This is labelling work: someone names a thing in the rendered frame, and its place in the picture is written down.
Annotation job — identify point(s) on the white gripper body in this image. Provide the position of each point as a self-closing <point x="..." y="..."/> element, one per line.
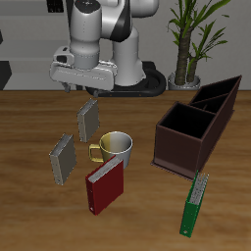
<point x="85" y="75"/>

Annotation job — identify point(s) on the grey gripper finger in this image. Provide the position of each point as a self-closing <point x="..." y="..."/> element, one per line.
<point x="67" y="87"/>
<point x="95" y="92"/>

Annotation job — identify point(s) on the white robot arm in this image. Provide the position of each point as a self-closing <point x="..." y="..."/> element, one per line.
<point x="124" y="49"/>

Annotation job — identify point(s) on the olive grey book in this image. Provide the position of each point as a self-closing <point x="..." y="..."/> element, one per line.
<point x="63" y="159"/>
<point x="88" y="120"/>

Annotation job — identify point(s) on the dark red book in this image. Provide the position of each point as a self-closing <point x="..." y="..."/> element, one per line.
<point x="105" y="186"/>

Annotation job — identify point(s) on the dark brown desk caddy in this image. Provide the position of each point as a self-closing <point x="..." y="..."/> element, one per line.
<point x="199" y="127"/>

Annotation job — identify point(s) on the green book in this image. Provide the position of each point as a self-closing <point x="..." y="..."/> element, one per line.
<point x="193" y="207"/>

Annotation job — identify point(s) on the white and yellow mug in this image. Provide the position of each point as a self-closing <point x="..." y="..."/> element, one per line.
<point x="115" y="148"/>

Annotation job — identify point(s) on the green pot plant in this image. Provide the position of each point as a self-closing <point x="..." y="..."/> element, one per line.
<point x="192" y="42"/>

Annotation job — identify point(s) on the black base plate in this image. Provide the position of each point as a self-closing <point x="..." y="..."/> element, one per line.
<point x="150" y="85"/>

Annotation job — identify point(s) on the black wall socket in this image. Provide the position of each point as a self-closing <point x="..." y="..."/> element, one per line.
<point x="55" y="6"/>

